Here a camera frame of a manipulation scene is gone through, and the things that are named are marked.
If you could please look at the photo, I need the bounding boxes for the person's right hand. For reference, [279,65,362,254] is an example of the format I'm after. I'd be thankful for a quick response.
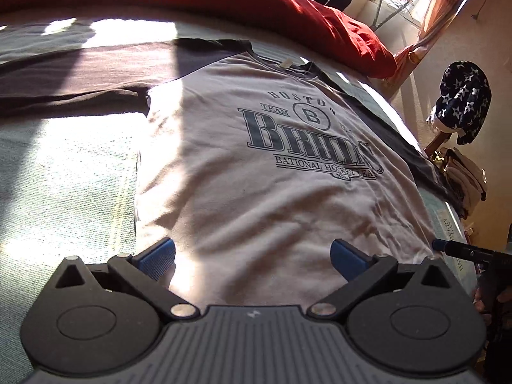
[473,286,508,323]

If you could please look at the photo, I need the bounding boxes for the white sweatshirt with dark sleeves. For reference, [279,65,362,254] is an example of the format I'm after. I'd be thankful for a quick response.
[0,38,452,308]

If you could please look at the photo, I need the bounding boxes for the person's right forearm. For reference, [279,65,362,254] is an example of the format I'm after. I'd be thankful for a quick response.
[484,306,512,384]

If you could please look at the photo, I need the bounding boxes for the teal plaid blanket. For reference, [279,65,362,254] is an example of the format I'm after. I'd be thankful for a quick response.
[0,18,481,380]

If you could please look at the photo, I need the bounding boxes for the orange hanging fabric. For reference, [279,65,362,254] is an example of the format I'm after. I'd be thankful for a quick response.
[396,0,478,73]

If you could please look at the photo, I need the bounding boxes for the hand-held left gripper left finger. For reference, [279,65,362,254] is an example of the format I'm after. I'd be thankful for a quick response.
[52,237,201,321]

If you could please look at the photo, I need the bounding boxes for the navy star-print garment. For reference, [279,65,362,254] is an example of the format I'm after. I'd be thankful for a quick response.
[426,60,492,145]

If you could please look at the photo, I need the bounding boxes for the wooden chair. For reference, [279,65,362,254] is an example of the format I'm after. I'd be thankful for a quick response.
[424,126,454,161]

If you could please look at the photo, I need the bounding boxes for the stack of folded clothes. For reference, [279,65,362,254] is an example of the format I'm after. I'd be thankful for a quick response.
[438,147,488,219]

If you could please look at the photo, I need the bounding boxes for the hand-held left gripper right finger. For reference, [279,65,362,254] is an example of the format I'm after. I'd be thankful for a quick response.
[306,238,459,321]

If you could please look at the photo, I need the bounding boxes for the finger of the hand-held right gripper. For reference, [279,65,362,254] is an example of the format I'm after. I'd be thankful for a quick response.
[432,239,512,262]

